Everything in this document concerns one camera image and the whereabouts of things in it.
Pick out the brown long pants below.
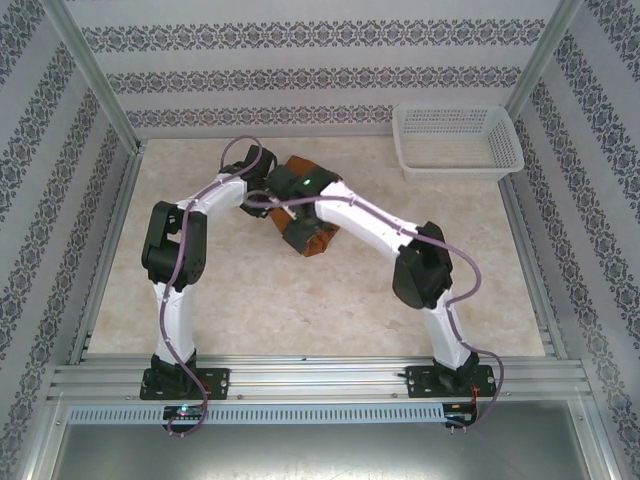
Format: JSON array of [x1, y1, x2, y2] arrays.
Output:
[[268, 154, 343, 260]]

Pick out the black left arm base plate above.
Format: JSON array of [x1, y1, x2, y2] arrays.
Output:
[[139, 367, 232, 401]]

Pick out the grey slotted cable duct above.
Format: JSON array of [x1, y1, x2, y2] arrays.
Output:
[[67, 403, 446, 425]]

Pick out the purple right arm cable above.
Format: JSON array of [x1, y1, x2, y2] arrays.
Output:
[[317, 194, 504, 434]]

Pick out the aluminium frame post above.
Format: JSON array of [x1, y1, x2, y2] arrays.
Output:
[[47, 0, 146, 146], [504, 0, 584, 121]]

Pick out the aluminium mounting rail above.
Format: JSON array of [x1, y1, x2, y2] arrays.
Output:
[[47, 353, 594, 402]]

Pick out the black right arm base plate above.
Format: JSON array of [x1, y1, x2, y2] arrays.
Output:
[[397, 363, 496, 400]]

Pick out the white plastic mesh basket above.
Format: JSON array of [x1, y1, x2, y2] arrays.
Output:
[[391, 103, 526, 183]]

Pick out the grey metal sheet panel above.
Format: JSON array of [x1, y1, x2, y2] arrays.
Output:
[[49, 398, 609, 480]]

